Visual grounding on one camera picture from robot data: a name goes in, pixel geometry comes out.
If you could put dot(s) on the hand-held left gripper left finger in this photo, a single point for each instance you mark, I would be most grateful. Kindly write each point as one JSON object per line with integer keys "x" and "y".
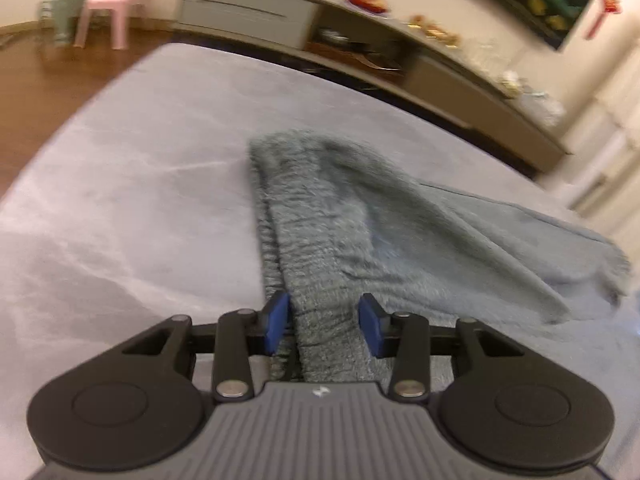
{"x": 277, "y": 322}

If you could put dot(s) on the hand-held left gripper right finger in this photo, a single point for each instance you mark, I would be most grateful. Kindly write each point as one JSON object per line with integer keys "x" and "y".
{"x": 370, "y": 325}

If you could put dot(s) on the grey sweatpants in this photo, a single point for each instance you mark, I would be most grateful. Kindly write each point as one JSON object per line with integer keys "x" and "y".
{"x": 350, "y": 220}

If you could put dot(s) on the grey organizer box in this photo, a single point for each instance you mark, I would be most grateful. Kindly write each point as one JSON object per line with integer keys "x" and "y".
{"x": 542, "y": 110}

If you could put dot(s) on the gold tissue box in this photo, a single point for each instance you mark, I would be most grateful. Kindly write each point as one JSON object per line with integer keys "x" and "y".
{"x": 512, "y": 83}

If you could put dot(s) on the cluster of clear glasses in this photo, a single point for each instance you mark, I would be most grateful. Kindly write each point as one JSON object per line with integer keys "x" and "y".
{"x": 485, "y": 55}

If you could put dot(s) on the small gold ornament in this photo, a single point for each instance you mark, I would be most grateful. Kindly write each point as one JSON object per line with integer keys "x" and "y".
{"x": 452, "y": 39}
{"x": 417, "y": 21}

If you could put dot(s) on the gold bowl ornament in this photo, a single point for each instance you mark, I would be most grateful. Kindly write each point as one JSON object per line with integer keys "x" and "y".
{"x": 436, "y": 31}

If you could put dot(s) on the white curtain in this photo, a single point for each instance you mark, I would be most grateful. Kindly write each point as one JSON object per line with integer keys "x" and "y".
{"x": 610, "y": 125}

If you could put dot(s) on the long grey brown sideboard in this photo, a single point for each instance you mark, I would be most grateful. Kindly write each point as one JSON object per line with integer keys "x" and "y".
{"x": 250, "y": 10}

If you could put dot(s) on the red fruit plate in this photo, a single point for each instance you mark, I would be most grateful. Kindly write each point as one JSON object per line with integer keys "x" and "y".
{"x": 367, "y": 2}

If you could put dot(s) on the pink plastic chair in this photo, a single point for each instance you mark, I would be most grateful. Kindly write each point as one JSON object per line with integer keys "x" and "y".
{"x": 117, "y": 0}

